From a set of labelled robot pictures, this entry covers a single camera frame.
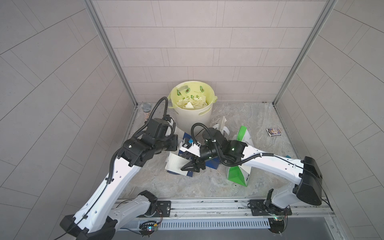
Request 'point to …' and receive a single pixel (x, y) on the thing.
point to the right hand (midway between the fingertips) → (184, 163)
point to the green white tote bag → (237, 172)
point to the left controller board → (147, 228)
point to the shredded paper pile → (192, 103)
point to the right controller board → (277, 225)
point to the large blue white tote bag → (174, 163)
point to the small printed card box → (274, 132)
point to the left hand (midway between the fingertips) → (180, 138)
